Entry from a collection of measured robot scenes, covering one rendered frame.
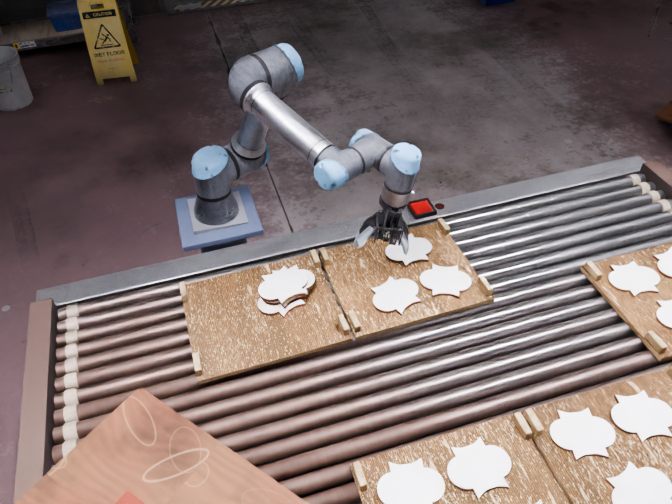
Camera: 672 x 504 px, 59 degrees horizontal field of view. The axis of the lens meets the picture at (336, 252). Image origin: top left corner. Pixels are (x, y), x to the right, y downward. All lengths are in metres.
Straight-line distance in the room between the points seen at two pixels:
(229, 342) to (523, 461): 0.77
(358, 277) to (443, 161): 2.20
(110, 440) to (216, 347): 0.37
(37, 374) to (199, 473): 0.58
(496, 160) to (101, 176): 2.47
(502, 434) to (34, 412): 1.10
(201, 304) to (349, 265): 0.44
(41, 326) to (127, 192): 2.12
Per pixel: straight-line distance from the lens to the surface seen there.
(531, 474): 1.45
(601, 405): 1.59
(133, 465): 1.37
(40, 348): 1.77
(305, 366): 1.57
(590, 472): 1.49
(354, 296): 1.69
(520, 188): 2.16
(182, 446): 1.36
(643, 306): 1.84
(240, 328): 1.65
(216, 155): 1.98
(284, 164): 3.84
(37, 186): 4.15
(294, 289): 1.66
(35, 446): 1.59
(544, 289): 1.82
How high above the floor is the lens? 2.19
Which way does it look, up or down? 43 degrees down
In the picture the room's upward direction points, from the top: 2 degrees counter-clockwise
